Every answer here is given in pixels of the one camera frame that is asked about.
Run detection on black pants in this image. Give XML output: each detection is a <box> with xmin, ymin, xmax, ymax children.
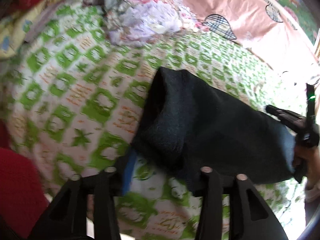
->
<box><xmin>132</xmin><ymin>67</ymin><xmax>295</xmax><ymax>192</ymax></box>

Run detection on pink quilt with plaid hearts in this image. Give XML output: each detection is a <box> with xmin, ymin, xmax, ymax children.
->
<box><xmin>184</xmin><ymin>0</ymin><xmax>317</xmax><ymax>72</ymax></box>

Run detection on floral white purple cloth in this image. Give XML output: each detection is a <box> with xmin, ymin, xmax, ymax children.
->
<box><xmin>104</xmin><ymin>0</ymin><xmax>202</xmax><ymax>47</ymax></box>

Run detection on green white patterned bedsheet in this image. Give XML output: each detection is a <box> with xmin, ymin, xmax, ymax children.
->
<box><xmin>1</xmin><ymin>2</ymin><xmax>305</xmax><ymax>239</ymax></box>

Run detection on red cloth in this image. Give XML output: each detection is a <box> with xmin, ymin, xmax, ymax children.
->
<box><xmin>0</xmin><ymin>0</ymin><xmax>198</xmax><ymax>239</ymax></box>

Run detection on person's right hand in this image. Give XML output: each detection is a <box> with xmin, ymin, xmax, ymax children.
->
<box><xmin>293</xmin><ymin>145</ymin><xmax>319</xmax><ymax>190</ymax></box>

